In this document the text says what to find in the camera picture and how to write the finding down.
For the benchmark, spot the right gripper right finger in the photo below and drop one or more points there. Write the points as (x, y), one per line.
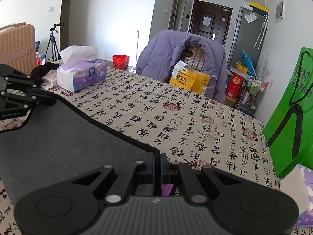
(185, 179)

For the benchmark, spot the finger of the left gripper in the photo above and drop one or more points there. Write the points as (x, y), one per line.
(42, 100)
(38, 92)

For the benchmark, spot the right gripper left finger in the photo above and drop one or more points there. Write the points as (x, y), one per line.
(129, 178)

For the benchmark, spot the purple and grey towel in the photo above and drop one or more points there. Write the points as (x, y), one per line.
(60, 142)

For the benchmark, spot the small white box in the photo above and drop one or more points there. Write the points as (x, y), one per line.
(49, 80)

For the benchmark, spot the black cloth bundle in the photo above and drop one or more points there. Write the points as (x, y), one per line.
(40, 71)

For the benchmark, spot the pink ribbed suitcase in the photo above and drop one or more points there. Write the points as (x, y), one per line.
(17, 47)

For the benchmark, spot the calligraphy print tablecloth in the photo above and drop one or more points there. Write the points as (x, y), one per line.
(226, 148)

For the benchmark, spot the open purple tissue pack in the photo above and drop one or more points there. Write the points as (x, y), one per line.
(80, 68)

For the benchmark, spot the red plastic bucket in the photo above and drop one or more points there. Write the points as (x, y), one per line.
(120, 62)

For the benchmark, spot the yellow paper package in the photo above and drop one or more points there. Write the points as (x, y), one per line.
(189, 79)

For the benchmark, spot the red gift box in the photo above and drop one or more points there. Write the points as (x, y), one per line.
(234, 85)

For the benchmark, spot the wooden chair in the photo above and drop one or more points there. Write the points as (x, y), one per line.
(194, 57)

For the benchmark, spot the green paper shopping bag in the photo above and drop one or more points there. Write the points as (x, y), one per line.
(289, 129)

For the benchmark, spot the sealed purple tissue pack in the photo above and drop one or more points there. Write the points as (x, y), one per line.
(298, 185)

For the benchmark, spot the dark brown entrance door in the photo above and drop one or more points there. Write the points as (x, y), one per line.
(210, 20)

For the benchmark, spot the grey refrigerator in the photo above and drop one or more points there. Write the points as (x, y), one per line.
(247, 34)

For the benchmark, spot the white umbrella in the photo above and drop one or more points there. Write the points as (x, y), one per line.
(261, 30)

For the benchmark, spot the yellow box on refrigerator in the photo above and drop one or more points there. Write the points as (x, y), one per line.
(258, 6)

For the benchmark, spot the black camera tripod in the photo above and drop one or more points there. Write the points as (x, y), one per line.
(55, 56)

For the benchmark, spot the white wall panel box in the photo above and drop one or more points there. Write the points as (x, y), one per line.
(279, 11)

